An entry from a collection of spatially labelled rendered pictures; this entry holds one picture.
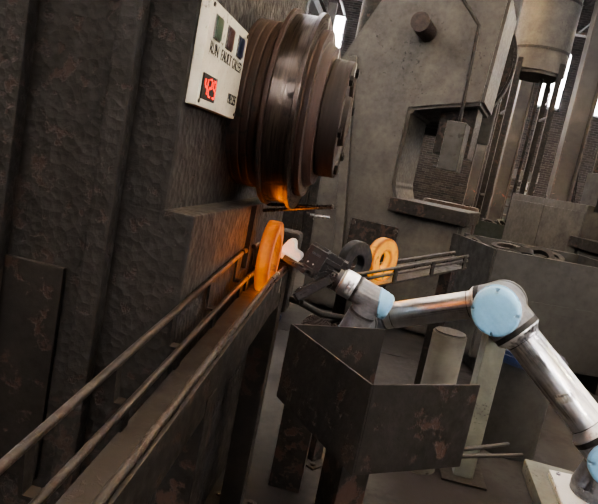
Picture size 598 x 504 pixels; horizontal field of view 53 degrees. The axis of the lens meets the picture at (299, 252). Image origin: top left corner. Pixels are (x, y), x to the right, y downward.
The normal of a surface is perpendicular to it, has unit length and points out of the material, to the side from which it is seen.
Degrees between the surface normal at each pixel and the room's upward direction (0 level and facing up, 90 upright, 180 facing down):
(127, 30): 90
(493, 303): 88
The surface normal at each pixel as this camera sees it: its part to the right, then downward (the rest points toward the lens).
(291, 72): -0.08, -0.17
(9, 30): -0.14, 0.12
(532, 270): 0.11, 0.17
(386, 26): -0.38, 0.07
